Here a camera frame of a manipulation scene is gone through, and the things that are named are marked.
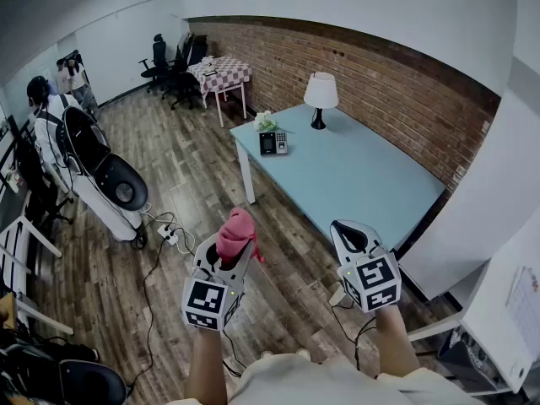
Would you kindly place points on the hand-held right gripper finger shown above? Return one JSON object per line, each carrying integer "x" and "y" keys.
{"x": 371, "y": 239}
{"x": 338, "y": 243}

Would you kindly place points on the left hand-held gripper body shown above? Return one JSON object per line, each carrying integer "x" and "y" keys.
{"x": 202, "y": 298}

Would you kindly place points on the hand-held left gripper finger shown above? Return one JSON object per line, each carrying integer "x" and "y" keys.
{"x": 246, "y": 260}
{"x": 202, "y": 247}

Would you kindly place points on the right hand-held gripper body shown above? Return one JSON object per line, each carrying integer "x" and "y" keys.
{"x": 375, "y": 281}

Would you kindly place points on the pink cloth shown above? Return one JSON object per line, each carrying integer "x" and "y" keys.
{"x": 236, "y": 234}

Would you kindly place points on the person's left forearm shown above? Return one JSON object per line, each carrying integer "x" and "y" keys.
{"x": 206, "y": 361}

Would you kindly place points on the person's right forearm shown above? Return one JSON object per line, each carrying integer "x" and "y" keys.
{"x": 394, "y": 344}

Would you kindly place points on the checkered cloth table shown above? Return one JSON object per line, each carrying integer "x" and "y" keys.
{"x": 228, "y": 74}

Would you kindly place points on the white power strip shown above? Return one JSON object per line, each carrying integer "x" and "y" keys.
{"x": 168, "y": 234}

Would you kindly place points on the light blue table white legs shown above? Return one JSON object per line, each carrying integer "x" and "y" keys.
{"x": 346, "y": 171}

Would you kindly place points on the person's white sneaker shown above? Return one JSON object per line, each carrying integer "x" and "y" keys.
{"x": 304, "y": 352}
{"x": 267, "y": 354}

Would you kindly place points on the black oval backpack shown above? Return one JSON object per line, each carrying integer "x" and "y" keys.
{"x": 93, "y": 382}
{"x": 114, "y": 175}

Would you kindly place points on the black patterned bag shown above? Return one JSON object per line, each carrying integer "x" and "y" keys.
{"x": 464, "y": 357}

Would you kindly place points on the person's beige shirt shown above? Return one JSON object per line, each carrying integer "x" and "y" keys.
{"x": 316, "y": 382}

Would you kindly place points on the white artificial flower bouquet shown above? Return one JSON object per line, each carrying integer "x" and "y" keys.
{"x": 263, "y": 120}

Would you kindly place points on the white paper sheet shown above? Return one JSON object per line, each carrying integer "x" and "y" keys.
{"x": 525, "y": 310}

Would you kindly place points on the white shade table lamp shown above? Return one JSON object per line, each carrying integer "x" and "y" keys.
{"x": 320, "y": 91}

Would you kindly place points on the black office chair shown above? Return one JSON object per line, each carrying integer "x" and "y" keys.
{"x": 38, "y": 184}
{"x": 159, "y": 57}
{"x": 200, "y": 49}
{"x": 183, "y": 74}

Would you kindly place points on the small white flower bunch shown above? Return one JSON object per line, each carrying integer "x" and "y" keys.
{"x": 207, "y": 61}

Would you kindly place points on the black metal railing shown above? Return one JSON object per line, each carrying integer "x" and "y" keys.
{"x": 23, "y": 131}

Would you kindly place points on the white frame desk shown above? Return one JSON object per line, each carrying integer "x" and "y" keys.
{"x": 12, "y": 230}

